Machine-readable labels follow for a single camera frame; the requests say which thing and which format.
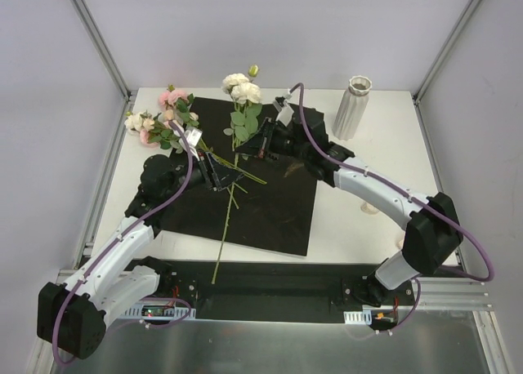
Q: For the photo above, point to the aluminium frame post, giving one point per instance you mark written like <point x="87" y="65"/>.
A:
<point x="107" y="59"/>
<point x="449" y="44"/>

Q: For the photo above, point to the white cable duct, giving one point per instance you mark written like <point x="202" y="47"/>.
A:
<point x="158" y="312"/>
<point x="369" y="317"/>

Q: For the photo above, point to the pink white flower bouquet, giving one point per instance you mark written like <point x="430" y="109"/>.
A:
<point x="176" y="113"/>

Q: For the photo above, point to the white rose stem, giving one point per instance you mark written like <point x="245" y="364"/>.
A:
<point x="246" y="96"/>

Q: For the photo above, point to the right white cable duct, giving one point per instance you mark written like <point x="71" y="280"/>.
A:
<point x="369" y="317"/>

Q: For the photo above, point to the right aluminium frame post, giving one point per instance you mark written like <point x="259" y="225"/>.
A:
<point x="449" y="44"/>

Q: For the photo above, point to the front aluminium rail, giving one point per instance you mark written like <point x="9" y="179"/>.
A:
<point x="427" y="292"/>

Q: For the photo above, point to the white ribbed vase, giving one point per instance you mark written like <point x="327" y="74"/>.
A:
<point x="352" y="107"/>

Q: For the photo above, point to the cream printed ribbon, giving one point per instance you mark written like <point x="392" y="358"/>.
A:
<point x="371" y="210"/>

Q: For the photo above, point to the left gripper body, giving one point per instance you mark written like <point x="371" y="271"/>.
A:
<point x="206" y="170"/>

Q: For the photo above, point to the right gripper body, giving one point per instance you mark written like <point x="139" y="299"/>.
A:
<point x="266" y="140"/>

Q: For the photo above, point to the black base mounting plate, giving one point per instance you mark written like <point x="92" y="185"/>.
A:
<point x="267" y="292"/>

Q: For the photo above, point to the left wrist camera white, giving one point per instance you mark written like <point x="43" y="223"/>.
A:
<point x="193" y="136"/>

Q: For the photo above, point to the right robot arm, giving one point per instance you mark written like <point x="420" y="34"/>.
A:
<point x="429" y="222"/>

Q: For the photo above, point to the black wrapping paper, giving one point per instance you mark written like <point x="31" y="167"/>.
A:
<point x="274" y="215"/>

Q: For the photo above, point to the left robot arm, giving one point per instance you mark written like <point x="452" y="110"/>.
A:
<point x="73" y="316"/>

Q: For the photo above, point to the left white cable duct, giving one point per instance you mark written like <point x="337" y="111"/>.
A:
<point x="158" y="312"/>

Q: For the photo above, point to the left aluminium frame post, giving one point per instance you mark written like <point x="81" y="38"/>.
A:
<point x="107" y="59"/>

